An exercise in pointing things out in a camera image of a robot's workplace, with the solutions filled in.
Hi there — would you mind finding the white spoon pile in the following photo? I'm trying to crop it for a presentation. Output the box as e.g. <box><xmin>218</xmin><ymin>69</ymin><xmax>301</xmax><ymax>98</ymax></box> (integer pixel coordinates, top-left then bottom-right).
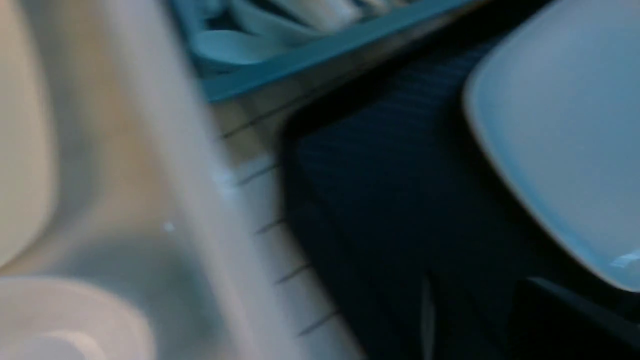
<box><xmin>192</xmin><ymin>0</ymin><xmax>416</xmax><ymax>63</ymax></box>

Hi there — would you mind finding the teal plastic bin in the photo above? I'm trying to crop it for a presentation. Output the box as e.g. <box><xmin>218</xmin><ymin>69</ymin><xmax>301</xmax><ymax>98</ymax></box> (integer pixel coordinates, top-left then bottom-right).
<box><xmin>166</xmin><ymin>0</ymin><xmax>474</xmax><ymax>102</ymax></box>

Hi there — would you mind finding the large white plastic tub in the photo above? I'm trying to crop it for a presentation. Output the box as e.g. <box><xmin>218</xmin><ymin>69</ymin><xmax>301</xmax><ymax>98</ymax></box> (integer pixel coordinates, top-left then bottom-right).
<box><xmin>1</xmin><ymin>0</ymin><xmax>306</xmax><ymax>360</ymax></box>

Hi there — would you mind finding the white square rice plate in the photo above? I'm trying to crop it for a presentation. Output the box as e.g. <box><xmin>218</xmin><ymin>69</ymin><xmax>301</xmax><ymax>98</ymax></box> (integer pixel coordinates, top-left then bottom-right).
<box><xmin>463</xmin><ymin>0</ymin><xmax>640</xmax><ymax>293</ymax></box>

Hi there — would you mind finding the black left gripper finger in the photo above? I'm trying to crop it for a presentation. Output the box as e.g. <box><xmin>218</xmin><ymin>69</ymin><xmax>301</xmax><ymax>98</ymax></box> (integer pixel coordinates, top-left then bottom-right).
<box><xmin>507</xmin><ymin>277</ymin><xmax>640</xmax><ymax>360</ymax></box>

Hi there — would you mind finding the checkered white tablecloth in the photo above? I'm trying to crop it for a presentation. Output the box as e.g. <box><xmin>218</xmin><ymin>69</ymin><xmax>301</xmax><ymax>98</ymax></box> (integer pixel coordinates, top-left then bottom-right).
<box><xmin>210</xmin><ymin>75</ymin><xmax>371</xmax><ymax>360</ymax></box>

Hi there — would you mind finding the white square plate in tub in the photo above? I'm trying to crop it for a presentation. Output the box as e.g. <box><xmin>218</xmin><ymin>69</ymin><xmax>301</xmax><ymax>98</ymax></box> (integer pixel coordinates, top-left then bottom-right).
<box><xmin>0</xmin><ymin>0</ymin><xmax>59</xmax><ymax>265</ymax></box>

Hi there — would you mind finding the black serving tray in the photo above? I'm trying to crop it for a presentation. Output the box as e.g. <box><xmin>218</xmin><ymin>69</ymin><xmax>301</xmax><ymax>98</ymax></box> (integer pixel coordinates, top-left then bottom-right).
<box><xmin>280</xmin><ymin>14</ymin><xmax>639</xmax><ymax>360</ymax></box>

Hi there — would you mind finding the white bowl in tub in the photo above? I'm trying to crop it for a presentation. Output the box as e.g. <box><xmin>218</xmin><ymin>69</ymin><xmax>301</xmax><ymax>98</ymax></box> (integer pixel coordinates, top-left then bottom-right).
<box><xmin>0</xmin><ymin>276</ymin><xmax>158</xmax><ymax>360</ymax></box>

